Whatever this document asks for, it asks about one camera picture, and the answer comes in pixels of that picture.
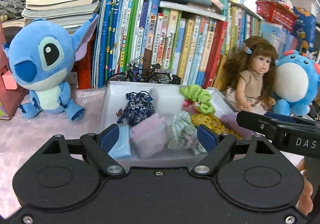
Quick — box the stack of lying books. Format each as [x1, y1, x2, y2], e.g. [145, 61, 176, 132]
[2, 0, 101, 37]

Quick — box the navy patterned drawstring pouch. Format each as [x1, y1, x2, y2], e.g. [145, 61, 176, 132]
[117, 91, 155, 126]

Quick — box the lime green scrunchie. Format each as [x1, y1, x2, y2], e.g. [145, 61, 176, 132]
[180, 85, 216, 115]

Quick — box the light blue tissue pack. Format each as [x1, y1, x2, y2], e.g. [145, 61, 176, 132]
[108, 124, 131, 159]

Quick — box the row of upright books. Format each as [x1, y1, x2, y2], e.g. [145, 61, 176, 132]
[92, 0, 320, 90]

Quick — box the round blue plush monster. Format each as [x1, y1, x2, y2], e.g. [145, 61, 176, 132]
[273, 50, 319, 117]

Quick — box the white foam block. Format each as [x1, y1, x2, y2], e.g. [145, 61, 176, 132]
[150, 85, 184, 116]

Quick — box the green checked fabric scrunchie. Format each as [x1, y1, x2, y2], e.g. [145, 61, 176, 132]
[167, 111, 207, 156]

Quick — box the miniature black bicycle model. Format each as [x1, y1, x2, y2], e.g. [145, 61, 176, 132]
[105, 56, 174, 86]

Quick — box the pink triangular toy house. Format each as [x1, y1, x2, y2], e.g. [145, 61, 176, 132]
[0, 27, 27, 120]

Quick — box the brown haired baby doll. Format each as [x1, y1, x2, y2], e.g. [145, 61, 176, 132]
[223, 36, 277, 111]

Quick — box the grey crumpled cloth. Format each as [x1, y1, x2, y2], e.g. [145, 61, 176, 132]
[0, 0, 25, 20]

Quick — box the blue Stitch plush toy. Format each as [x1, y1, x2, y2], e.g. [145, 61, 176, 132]
[2, 13, 99, 121]

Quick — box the person's right hand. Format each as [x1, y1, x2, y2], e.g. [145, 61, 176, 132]
[296, 159, 313, 215]

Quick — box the white cardboard tray box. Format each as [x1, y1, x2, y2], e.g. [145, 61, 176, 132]
[98, 80, 241, 168]

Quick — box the yellow sequin pouch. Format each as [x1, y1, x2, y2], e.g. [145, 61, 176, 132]
[190, 114, 242, 139]

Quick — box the lilac sock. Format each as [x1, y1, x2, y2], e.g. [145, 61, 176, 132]
[130, 113, 168, 159]

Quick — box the red plastic basket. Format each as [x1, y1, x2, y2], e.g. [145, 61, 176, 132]
[255, 0, 297, 32]

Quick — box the blue cardboard carton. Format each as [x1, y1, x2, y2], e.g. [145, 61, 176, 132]
[291, 0, 317, 53]

